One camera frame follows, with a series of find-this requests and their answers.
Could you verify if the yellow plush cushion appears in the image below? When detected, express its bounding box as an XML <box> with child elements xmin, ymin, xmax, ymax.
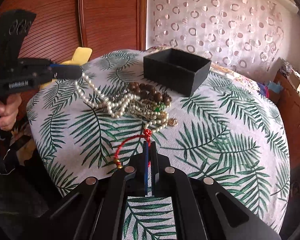
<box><xmin>39</xmin><ymin>47</ymin><xmax>93</xmax><ymax>91</ymax></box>

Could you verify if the wooden cabinet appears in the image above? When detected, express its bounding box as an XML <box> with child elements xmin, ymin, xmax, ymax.
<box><xmin>269</xmin><ymin>72</ymin><xmax>300</xmax><ymax>168</ymax></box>

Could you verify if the black jewelry box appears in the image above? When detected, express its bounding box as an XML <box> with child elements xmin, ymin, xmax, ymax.
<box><xmin>143</xmin><ymin>48</ymin><xmax>211</xmax><ymax>97</ymax></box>

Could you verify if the white pearl necklace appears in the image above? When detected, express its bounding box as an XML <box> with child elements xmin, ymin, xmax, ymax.
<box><xmin>74</xmin><ymin>71</ymin><xmax>141</xmax><ymax>119</ymax></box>

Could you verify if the brown wooden bead bracelet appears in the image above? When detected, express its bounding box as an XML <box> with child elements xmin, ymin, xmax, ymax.
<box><xmin>127</xmin><ymin>81</ymin><xmax>173</xmax><ymax>107</ymax></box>

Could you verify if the cream bead green stone necklace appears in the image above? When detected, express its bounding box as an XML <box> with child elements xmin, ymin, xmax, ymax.
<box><xmin>125</xmin><ymin>99</ymin><xmax>170</xmax><ymax>133</ymax></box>

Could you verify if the gold pendant charm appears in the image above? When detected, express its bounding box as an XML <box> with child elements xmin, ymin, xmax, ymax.
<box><xmin>167</xmin><ymin>118</ymin><xmax>179</xmax><ymax>127</ymax></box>

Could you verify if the sheer circle pattern curtain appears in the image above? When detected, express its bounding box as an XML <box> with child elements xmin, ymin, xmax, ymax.
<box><xmin>146</xmin><ymin>0</ymin><xmax>300</xmax><ymax>82</ymax></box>

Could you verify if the person's left hand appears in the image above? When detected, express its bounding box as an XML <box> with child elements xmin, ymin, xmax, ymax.
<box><xmin>0</xmin><ymin>93</ymin><xmax>22</xmax><ymax>131</ymax></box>

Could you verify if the red cord knot bracelet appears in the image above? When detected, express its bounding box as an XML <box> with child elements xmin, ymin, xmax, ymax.
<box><xmin>113</xmin><ymin>128</ymin><xmax>153</xmax><ymax>170</ymax></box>

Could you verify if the palm leaf print cloth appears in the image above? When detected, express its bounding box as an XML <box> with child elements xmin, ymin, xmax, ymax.
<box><xmin>27</xmin><ymin>50</ymin><xmax>290</xmax><ymax>232</ymax></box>

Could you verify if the wooden wardrobe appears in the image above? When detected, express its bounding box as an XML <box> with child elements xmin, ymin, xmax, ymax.
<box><xmin>0</xmin><ymin>0</ymin><xmax>147</xmax><ymax>62</ymax></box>

